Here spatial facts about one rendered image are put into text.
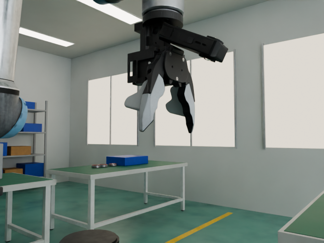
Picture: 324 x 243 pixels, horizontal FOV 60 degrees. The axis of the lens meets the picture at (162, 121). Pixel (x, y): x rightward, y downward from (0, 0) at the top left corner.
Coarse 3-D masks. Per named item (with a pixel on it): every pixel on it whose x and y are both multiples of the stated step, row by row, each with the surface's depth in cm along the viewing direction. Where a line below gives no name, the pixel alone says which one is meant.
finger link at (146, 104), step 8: (160, 80) 44; (144, 88) 45; (160, 88) 44; (128, 96) 46; (136, 96) 44; (144, 96) 42; (152, 96) 42; (160, 96) 43; (128, 104) 44; (136, 104) 43; (144, 104) 41; (152, 104) 42; (144, 112) 41; (152, 112) 42; (144, 120) 41; (152, 120) 42; (144, 128) 41
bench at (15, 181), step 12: (0, 180) 260; (12, 180) 260; (24, 180) 260; (36, 180) 260; (48, 180) 262; (12, 192) 314; (48, 192) 265; (48, 204) 264; (48, 216) 264; (12, 228) 301; (48, 228) 264; (48, 240) 263
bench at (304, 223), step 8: (312, 200) 178; (320, 200) 177; (304, 208) 158; (312, 208) 157; (320, 208) 157; (296, 216) 141; (304, 216) 140; (312, 216) 140; (320, 216) 140; (288, 224) 128; (296, 224) 128; (304, 224) 128; (312, 224) 128; (320, 224) 128; (280, 232) 118; (288, 232) 117; (296, 232) 117; (304, 232) 117; (312, 232) 117; (320, 232) 117; (280, 240) 118; (288, 240) 116; (296, 240) 114; (304, 240) 112; (312, 240) 111; (320, 240) 109
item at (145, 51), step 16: (144, 16) 48; (160, 16) 46; (176, 16) 47; (144, 32) 49; (144, 48) 49; (160, 48) 46; (176, 48) 46; (128, 64) 49; (144, 64) 47; (176, 64) 47; (128, 80) 49; (144, 80) 47; (176, 80) 47
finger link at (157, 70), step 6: (156, 60) 44; (162, 60) 44; (150, 66) 43; (156, 66) 43; (162, 66) 44; (150, 72) 42; (156, 72) 43; (162, 72) 44; (150, 78) 42; (156, 78) 43; (150, 84) 42; (144, 90) 42; (150, 90) 42
